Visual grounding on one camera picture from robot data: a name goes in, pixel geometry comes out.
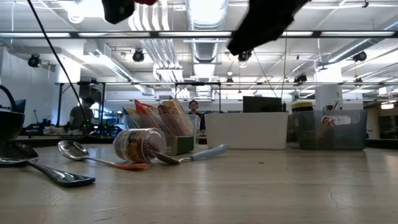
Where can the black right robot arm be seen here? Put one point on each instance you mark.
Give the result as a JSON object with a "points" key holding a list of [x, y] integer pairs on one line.
{"points": [[264, 21]]}

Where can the blue yellow ramen packet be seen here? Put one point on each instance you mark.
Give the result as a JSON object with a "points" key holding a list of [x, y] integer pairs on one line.
{"points": [[130, 116]]}

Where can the person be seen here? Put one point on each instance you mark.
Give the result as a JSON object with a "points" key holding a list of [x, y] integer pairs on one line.
{"points": [[79, 116], [193, 105]]}

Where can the smoky grey plastic bin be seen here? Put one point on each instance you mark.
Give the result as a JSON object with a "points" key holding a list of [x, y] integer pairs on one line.
{"points": [[354, 137]]}

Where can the small glass jar yellow label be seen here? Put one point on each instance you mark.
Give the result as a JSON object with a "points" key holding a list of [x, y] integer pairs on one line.
{"points": [[136, 146]]}

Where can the yellow-lidded jar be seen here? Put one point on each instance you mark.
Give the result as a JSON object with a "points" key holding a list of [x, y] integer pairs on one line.
{"points": [[301, 106]]}

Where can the dark metal spoon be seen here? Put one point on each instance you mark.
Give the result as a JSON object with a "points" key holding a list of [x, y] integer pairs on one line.
{"points": [[62, 178]]}

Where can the glowing wall lamp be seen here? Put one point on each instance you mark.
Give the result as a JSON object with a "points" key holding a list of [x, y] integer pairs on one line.
{"points": [[387, 106]]}

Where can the black background table frame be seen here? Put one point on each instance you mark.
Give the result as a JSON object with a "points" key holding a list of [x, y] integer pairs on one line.
{"points": [[124, 83]]}

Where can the black ceiling spotlight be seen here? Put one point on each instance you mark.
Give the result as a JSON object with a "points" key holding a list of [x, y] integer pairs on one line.
{"points": [[360, 56], [34, 60], [138, 56], [300, 78]]}

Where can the black framed light bar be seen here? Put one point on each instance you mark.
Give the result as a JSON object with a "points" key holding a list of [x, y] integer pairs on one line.
{"points": [[73, 34]]}

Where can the black monitor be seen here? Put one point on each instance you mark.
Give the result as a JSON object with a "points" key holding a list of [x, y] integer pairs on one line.
{"points": [[262, 104]]}

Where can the blue screen monitor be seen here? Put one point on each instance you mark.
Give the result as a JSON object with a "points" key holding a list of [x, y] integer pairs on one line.
{"points": [[20, 105]]}

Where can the red beef ramen packet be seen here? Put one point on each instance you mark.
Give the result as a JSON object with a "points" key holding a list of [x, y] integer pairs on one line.
{"points": [[146, 116]]}

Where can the silver ventilation duct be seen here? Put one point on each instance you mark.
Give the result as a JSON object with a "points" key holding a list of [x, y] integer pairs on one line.
{"points": [[206, 15]]}

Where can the green tin box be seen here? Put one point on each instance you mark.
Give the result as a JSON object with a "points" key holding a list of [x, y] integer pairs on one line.
{"points": [[183, 144]]}

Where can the white plastic bin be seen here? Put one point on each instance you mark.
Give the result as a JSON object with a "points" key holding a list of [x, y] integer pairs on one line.
{"points": [[248, 130]]}

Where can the red and black bowl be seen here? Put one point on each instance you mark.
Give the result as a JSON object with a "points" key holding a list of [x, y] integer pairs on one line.
{"points": [[11, 124]]}

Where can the clear plastic bin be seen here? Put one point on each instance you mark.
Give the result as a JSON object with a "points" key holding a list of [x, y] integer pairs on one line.
{"points": [[129, 133]]}

